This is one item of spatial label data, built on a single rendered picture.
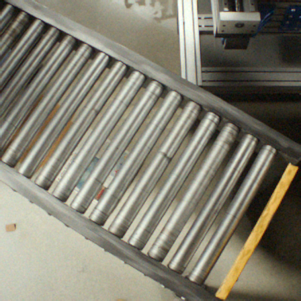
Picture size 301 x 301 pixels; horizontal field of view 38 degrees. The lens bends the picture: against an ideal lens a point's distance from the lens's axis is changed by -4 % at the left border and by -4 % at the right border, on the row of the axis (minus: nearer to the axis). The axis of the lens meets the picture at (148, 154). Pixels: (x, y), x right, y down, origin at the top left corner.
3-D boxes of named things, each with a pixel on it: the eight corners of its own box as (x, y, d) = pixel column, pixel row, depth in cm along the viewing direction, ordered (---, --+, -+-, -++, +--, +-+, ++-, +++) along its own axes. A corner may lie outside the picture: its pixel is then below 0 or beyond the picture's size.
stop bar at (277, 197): (297, 168, 126) (299, 167, 124) (224, 302, 118) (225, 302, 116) (288, 163, 127) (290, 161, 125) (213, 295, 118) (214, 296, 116)
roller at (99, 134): (148, 79, 140) (148, 72, 135) (64, 207, 131) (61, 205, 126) (135, 72, 141) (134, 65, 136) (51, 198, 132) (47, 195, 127)
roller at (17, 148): (97, 52, 143) (95, 44, 139) (13, 173, 134) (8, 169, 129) (84, 45, 144) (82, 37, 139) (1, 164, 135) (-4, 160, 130)
